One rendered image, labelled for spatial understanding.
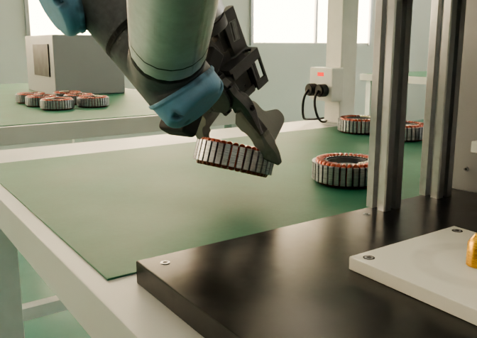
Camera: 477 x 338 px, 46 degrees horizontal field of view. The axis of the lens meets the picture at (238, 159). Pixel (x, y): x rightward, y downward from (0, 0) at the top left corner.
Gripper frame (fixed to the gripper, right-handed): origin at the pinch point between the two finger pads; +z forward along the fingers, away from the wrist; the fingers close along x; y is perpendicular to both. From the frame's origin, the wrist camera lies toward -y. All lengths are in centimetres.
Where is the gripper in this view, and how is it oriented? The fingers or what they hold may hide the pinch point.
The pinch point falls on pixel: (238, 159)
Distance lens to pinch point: 78.5
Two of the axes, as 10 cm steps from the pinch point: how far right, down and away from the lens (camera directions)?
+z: 3.2, 7.8, 5.4
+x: -7.4, -1.5, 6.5
